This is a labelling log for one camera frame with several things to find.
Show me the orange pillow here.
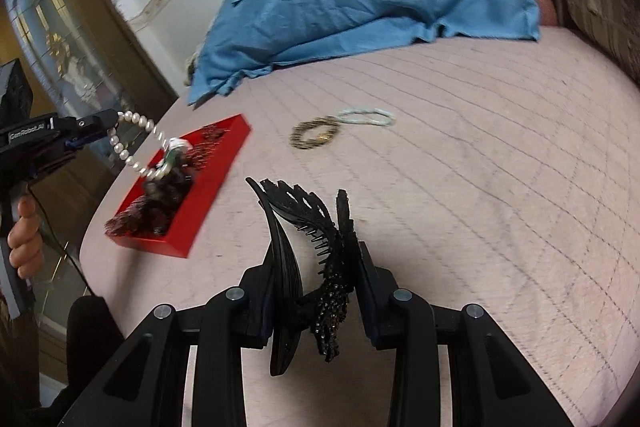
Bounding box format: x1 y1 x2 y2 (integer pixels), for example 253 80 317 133
531 0 562 28

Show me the white pearl bracelet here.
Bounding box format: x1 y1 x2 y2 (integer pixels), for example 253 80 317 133
106 109 190 180

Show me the black dotted mesh scrunchie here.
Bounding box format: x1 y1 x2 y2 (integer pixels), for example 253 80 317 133
142 166 196 210

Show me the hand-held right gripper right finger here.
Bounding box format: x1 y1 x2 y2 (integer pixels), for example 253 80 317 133
356 241 567 427

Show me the black hair clip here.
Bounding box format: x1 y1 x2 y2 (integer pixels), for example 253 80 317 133
244 176 360 378

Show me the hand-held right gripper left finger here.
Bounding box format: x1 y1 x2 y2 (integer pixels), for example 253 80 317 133
57 264 275 427

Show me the red plaid scrunchie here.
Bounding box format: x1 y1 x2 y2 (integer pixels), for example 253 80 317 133
186 124 233 170

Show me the black cable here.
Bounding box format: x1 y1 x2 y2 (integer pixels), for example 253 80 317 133
26 184 102 299

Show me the pale green bead bracelet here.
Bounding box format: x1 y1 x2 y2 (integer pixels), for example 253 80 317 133
335 106 397 128

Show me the wooden glass door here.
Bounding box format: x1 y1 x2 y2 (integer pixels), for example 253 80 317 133
0 0 182 358

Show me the gold bead bracelet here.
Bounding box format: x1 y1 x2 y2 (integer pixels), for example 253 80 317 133
289 116 342 151

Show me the red box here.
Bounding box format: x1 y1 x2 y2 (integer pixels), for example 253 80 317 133
105 113 252 260

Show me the person's left hand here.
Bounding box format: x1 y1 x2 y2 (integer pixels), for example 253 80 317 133
7 198 46 281

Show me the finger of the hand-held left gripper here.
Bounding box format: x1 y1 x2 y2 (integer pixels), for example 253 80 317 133
62 108 122 148

